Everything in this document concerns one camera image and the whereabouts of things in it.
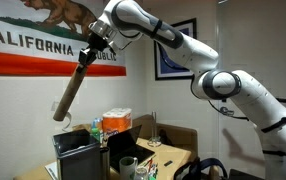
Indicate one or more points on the small black marker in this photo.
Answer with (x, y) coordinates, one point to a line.
(168, 163)

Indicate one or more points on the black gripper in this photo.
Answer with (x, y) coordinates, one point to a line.
(95, 42)

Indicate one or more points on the California Republic flag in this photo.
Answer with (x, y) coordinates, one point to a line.
(44, 37)

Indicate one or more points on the grey trash bin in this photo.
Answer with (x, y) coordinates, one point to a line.
(78, 155)

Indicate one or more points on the clear glass jar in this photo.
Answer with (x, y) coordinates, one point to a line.
(141, 173)

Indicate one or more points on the orange paper towel multipack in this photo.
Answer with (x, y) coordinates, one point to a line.
(117, 120)

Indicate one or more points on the brown cardboard paper towel core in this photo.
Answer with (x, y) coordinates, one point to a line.
(70, 92)

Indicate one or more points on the framed blue blueprint picture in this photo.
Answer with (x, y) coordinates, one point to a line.
(165, 68)

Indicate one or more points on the black headphones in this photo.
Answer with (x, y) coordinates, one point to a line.
(196, 167)

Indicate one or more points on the pens bundle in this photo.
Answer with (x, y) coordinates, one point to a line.
(152, 169)

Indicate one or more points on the green spray bottle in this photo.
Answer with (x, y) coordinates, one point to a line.
(95, 132)

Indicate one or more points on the white green mug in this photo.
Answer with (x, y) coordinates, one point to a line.
(127, 167)

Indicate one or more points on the door lever handle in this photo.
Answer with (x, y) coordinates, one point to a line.
(226, 111)

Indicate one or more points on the black open laptop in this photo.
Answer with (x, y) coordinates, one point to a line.
(125, 144)

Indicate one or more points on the steel tumbler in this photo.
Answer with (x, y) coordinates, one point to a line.
(105, 163)

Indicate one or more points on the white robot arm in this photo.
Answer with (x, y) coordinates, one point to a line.
(128, 19)

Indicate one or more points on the brown cardboard box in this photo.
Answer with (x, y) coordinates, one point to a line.
(181, 137)

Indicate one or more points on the white paper sheet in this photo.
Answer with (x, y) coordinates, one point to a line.
(52, 170)

